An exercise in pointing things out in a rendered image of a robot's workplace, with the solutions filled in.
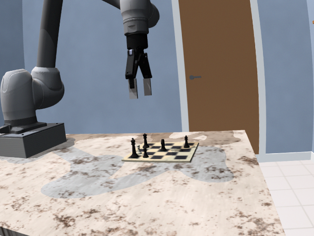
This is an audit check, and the black and cream chessboard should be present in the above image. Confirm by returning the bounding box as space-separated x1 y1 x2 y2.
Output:
121 142 199 163

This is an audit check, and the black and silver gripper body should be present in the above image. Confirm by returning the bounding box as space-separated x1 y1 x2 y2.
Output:
126 33 148 60

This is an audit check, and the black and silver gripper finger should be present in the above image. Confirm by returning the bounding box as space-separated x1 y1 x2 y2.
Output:
139 53 152 96
125 49 143 99

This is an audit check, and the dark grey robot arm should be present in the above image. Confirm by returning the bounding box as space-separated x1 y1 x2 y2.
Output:
0 0 160 134

